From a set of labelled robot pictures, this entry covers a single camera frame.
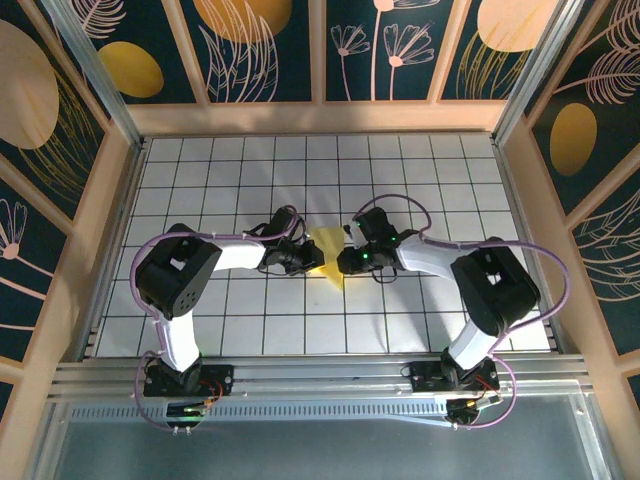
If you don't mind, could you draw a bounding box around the yellow paper sheet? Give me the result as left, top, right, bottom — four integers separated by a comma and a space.
305, 225, 349, 292

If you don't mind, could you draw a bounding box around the white grid mat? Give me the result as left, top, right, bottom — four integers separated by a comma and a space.
94, 135, 554, 357

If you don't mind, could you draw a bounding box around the black connector board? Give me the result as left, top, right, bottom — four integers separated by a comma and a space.
166, 398, 209, 420

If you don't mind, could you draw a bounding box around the grey metal tray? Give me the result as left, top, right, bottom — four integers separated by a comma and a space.
29, 379, 614, 480

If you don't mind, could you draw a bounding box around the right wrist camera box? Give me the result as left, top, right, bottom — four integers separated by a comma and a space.
342, 217, 369, 249

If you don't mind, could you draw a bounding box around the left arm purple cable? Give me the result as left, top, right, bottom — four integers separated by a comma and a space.
128, 203, 307, 434

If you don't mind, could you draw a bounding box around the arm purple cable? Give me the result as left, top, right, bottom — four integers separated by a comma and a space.
349, 193, 571, 431
128, 203, 307, 434

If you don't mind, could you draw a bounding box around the aluminium frame rail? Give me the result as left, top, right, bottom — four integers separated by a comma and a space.
48, 353, 594, 399

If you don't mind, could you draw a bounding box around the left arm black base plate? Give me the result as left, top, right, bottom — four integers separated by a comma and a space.
143, 364, 235, 399

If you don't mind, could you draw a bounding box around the aluminium side rail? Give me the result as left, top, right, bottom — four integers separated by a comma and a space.
489, 134, 571, 356
74, 137, 150, 361

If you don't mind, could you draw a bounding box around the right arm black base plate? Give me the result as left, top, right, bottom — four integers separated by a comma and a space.
409, 360, 500, 394

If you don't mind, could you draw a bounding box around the slotted grey cable duct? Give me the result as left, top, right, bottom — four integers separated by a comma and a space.
69, 403, 451, 421

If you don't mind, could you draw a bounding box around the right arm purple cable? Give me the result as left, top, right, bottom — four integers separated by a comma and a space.
349, 193, 571, 431

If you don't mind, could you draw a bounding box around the aluminium corner post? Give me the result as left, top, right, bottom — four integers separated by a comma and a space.
492, 0, 584, 145
39, 0, 146, 146

